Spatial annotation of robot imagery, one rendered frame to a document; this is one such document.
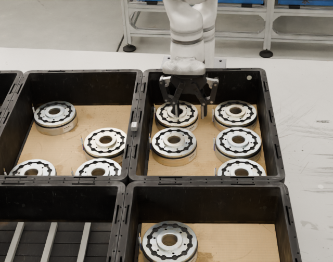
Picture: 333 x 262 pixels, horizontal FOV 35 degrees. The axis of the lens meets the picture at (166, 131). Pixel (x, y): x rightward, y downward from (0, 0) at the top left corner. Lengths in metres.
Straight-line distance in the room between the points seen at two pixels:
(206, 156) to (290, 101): 0.49
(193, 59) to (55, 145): 0.39
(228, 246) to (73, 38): 2.62
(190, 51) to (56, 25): 2.61
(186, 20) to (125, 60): 0.73
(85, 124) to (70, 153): 0.11
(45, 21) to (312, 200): 2.78
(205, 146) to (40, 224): 0.41
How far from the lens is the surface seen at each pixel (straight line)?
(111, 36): 3.47
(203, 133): 1.27
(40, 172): 1.16
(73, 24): 3.67
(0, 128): 1.20
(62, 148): 1.26
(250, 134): 1.22
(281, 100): 1.62
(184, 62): 1.12
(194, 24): 1.11
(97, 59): 1.84
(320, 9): 3.09
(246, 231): 1.05
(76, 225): 1.09
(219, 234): 1.04
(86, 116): 1.35
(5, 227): 1.12
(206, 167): 1.18
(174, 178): 1.01
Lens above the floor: 1.63
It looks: 39 degrees down
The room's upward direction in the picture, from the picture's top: 3 degrees counter-clockwise
